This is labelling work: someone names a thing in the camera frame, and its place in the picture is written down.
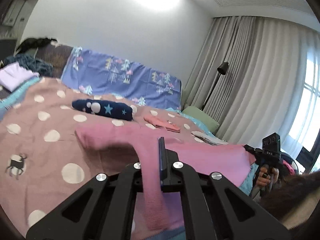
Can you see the lavender cloth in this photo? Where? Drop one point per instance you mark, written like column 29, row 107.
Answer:
column 15, row 76

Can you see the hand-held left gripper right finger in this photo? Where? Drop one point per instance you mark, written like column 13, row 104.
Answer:
column 162, row 160

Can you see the dark patterned headboard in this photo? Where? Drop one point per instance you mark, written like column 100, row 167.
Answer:
column 55, row 57

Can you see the black cloth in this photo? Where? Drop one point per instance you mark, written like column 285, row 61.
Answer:
column 35, row 42

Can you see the window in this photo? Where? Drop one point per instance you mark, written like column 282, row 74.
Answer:
column 310, row 100

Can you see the person's right hand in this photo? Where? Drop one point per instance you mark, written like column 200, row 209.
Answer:
column 263, row 177

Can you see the navy star-print garment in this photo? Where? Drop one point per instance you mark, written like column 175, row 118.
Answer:
column 112, row 110

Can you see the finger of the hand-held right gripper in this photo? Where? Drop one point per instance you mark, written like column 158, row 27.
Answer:
column 255, row 153

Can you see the ceiling air vent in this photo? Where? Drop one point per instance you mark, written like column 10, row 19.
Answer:
column 262, row 1

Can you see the patterned folded garment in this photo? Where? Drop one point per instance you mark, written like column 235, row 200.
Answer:
column 212, row 143

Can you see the coral garment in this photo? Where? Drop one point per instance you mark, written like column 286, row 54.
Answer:
column 160, row 123

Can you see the blue tree-print sheet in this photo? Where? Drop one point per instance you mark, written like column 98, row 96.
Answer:
column 100, row 75

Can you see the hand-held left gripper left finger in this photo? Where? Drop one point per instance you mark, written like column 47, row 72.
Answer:
column 125, row 192

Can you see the black floor lamp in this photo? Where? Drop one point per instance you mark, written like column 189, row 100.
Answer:
column 222, row 68

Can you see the dark brown fuzzy garment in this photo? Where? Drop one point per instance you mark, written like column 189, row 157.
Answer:
column 295, row 192

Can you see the grey curtain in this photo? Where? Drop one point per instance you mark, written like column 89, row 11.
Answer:
column 250, row 80

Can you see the dark teal fuzzy blanket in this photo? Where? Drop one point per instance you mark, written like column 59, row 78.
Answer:
column 37, row 63

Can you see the pink shirt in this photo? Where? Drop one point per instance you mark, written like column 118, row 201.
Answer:
column 112, row 135

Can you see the grey folded garment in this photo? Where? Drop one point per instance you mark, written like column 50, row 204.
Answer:
column 210, row 137

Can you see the pink polka dot blanket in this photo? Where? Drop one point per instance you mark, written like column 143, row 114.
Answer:
column 37, row 120

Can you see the green pillow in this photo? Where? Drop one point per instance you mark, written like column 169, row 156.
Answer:
column 200, row 117

